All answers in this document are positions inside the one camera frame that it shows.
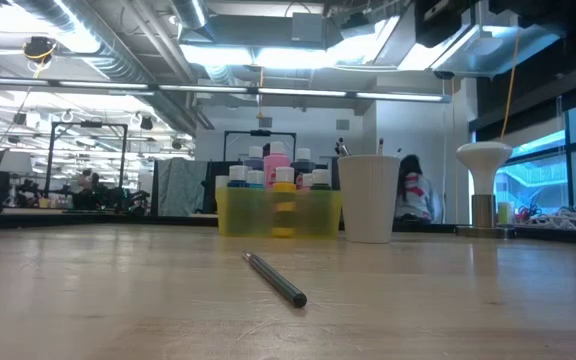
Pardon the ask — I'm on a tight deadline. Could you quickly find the grey cloth cover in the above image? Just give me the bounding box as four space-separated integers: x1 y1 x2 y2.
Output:
155 157 210 217

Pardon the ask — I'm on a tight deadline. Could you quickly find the large purple paint bottle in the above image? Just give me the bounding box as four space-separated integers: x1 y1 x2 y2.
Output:
243 145 267 171

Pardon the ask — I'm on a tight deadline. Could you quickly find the small yellow black-labelled paint bottle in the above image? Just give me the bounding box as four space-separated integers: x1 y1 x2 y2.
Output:
271 166 298 239

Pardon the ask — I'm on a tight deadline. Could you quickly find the small green paint bottle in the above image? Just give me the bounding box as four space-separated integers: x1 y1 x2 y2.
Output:
310 168 333 192

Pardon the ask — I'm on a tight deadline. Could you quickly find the black framed window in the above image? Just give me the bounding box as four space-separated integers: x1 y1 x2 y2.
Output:
467 94 576 221

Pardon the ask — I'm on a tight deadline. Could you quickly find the large pink paint bottle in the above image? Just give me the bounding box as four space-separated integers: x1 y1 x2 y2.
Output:
262 141 293 189

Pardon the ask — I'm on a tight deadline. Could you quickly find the yellow hanging cable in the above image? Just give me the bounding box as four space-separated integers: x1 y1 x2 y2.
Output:
499 29 523 142

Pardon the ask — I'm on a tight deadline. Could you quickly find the yellow pendant cord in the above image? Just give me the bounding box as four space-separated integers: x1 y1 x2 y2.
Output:
256 64 265 120

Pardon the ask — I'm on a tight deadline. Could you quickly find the white coiled cable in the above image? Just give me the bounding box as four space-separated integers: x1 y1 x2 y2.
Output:
522 204 576 231

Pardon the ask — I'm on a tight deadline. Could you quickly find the white shade desk lamp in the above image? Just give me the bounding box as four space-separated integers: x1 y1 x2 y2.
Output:
0 149 33 207

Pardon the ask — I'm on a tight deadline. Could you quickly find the black aluminium table frame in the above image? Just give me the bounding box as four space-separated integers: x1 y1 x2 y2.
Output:
0 209 576 247

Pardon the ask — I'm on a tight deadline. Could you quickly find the silver round ceiling duct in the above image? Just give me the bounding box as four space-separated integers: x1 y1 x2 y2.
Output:
170 0 214 31

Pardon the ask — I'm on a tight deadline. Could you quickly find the yellow translucent plastic bin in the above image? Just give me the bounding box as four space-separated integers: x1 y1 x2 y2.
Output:
215 187 343 239

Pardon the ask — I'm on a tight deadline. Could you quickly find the silver rectangular ceiling duct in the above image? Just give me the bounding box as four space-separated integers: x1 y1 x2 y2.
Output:
397 0 564 76

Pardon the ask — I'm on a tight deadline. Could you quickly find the large dark green paint bottle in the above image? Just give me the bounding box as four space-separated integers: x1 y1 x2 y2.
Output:
290 147 317 176

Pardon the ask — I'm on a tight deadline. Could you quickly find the long suspended light bar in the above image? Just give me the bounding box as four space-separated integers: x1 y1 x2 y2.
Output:
0 74 452 104

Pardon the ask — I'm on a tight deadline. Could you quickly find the black yellow ceiling cord reel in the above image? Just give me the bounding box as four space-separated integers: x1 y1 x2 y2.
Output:
21 35 59 66

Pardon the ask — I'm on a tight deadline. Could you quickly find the black partition panel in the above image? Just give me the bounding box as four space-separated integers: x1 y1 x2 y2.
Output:
323 155 339 191

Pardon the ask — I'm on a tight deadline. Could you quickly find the person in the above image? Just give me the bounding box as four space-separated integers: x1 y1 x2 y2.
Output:
78 169 104 201
394 153 443 225

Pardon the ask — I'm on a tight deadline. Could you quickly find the ribbed beige paper cup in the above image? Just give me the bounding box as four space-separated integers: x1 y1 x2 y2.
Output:
336 154 402 245

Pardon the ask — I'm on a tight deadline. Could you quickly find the white mushroom lamp, metal base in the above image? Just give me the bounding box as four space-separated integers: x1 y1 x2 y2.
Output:
455 140 517 240

